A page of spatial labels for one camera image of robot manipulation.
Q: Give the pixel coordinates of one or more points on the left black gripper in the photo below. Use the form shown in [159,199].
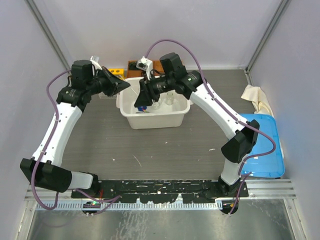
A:
[115,85]

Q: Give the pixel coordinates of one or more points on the wooden compartment tray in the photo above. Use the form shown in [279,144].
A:
[133,71]

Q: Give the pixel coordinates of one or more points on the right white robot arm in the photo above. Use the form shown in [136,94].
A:
[240,133]

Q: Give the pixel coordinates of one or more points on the yellow test tube rack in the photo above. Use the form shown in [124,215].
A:
[119,72]

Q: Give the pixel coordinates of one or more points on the clear glass flask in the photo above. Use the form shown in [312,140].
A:
[157,104]
[169,99]

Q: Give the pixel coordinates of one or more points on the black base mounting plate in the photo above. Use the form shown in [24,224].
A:
[166,191]

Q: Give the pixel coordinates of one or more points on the cream cloth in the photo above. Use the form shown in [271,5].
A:
[258,98]

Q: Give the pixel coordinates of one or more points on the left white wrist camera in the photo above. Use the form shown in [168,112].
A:
[95,61]

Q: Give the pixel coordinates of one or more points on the white plastic tub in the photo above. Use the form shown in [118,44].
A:
[167,116]

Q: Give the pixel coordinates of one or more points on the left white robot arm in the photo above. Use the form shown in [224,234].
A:
[44,169]

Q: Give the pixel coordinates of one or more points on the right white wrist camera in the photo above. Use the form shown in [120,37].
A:
[145,65]

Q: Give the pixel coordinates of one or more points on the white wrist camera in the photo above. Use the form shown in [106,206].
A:
[145,65]
[95,61]

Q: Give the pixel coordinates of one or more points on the blue plastic lid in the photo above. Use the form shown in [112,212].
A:
[270,165]

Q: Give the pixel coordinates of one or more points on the rolled tie top left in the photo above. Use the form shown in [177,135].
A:
[132,66]

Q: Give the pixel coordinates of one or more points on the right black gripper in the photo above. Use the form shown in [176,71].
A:
[145,97]

